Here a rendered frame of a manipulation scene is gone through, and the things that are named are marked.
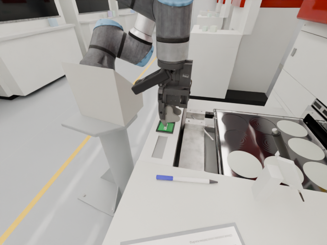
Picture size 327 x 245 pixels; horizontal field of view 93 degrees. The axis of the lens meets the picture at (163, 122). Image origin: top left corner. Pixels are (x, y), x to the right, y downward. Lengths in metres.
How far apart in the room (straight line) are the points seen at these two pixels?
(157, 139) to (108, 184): 1.12
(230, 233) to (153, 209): 0.15
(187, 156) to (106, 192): 1.08
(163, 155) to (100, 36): 0.56
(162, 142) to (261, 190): 0.26
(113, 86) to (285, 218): 0.63
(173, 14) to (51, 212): 1.56
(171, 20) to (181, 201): 0.36
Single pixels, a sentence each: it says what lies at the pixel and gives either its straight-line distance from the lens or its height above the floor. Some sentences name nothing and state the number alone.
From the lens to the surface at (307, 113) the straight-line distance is 0.91.
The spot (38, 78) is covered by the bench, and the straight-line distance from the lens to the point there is 3.53.
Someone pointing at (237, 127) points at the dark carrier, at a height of 0.90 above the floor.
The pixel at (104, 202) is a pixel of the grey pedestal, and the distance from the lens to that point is 1.48.
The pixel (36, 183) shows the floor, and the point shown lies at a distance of 1.88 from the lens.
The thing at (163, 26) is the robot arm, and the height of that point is 1.25.
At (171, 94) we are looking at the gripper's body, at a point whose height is 1.10.
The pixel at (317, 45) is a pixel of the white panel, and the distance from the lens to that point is 1.01.
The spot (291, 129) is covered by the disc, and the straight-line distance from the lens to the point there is 0.78.
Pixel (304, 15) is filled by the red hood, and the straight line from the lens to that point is 1.07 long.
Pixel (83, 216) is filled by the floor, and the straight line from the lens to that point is 1.51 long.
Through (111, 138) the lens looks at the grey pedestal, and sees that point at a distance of 0.89.
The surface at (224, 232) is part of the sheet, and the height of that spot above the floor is 0.97.
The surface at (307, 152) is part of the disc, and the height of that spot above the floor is 0.90.
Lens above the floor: 1.29
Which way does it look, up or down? 38 degrees down
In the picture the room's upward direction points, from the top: straight up
